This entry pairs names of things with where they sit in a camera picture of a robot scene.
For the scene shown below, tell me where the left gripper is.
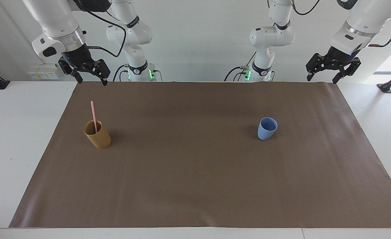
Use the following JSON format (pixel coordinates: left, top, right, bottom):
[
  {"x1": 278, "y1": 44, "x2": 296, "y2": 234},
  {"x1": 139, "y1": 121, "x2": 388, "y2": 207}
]
[{"x1": 306, "y1": 46, "x2": 361, "y2": 84}]

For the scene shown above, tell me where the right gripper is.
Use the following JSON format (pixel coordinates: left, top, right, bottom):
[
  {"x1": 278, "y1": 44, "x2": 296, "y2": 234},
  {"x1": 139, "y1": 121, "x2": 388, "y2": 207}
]
[{"x1": 58, "y1": 43, "x2": 111, "y2": 86}]

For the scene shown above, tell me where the pink chopstick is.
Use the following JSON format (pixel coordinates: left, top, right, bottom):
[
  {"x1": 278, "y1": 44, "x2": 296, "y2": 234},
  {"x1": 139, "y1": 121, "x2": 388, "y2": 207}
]
[{"x1": 90, "y1": 101, "x2": 98, "y2": 133}]

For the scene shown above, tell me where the brown cup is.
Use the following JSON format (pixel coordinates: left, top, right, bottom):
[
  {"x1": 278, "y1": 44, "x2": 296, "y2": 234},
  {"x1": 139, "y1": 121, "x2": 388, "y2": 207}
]
[{"x1": 83, "y1": 120, "x2": 112, "y2": 149}]

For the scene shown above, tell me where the blue cup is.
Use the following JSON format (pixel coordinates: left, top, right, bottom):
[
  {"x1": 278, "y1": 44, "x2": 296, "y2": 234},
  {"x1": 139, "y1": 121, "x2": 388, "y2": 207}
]
[{"x1": 257, "y1": 117, "x2": 278, "y2": 141}]

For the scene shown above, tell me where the white wall socket box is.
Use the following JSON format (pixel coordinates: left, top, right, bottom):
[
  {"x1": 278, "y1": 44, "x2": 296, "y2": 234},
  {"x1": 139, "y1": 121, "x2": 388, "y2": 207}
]
[{"x1": 28, "y1": 64, "x2": 59, "y2": 80}]

